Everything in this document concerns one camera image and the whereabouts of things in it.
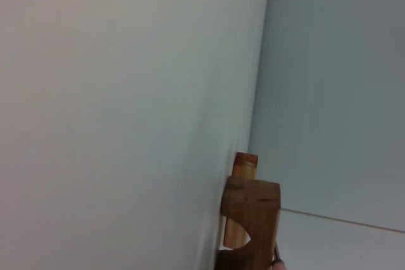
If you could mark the flat reddish wooden block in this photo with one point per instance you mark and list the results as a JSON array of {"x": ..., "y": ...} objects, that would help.
[{"x": 242, "y": 169}]

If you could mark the arched brown wooden block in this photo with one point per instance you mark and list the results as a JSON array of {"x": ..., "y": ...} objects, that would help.
[{"x": 256, "y": 210}]

